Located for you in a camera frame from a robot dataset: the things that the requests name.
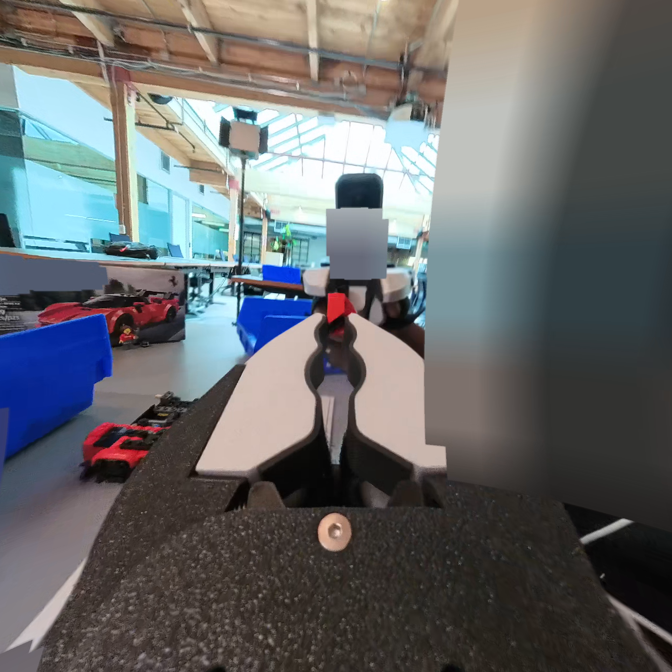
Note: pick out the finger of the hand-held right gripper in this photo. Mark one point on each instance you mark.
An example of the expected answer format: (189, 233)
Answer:
(315, 283)
(400, 283)

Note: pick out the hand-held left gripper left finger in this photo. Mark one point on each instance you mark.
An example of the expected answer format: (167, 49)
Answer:
(262, 399)

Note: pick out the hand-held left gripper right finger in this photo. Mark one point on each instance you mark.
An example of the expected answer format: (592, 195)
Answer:
(393, 399)

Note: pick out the red lego assembly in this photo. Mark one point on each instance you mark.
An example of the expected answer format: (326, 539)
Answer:
(338, 307)

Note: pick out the lego set box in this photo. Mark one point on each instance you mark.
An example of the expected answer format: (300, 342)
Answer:
(141, 309)

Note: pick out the partly built lego car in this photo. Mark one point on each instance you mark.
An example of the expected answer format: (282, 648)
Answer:
(115, 441)

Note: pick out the person's right hand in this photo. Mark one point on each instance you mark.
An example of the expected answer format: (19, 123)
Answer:
(414, 338)

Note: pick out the blue plastic bin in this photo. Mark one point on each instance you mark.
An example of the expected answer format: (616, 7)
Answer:
(262, 315)
(281, 273)

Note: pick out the wooden edge table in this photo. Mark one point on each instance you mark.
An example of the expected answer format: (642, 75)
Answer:
(262, 283)

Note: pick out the green potted plant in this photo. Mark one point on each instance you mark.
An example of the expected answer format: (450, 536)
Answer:
(287, 232)

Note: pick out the black light stand pole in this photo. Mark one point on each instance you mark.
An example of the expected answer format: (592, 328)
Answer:
(242, 210)

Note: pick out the black task stool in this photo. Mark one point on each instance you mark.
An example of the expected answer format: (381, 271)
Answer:
(199, 288)

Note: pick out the studio light panel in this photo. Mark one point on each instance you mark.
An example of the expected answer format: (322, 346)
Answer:
(244, 136)

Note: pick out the long white office table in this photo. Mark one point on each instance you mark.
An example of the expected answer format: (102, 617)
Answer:
(183, 262)

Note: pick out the black bag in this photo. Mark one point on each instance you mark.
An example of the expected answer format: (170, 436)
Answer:
(131, 250)

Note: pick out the large blue divided bin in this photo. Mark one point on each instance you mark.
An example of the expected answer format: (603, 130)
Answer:
(47, 378)

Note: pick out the white paper sheet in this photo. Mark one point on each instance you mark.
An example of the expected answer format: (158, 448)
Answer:
(36, 614)

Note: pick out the dome security camera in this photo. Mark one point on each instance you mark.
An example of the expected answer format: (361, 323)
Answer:
(160, 98)

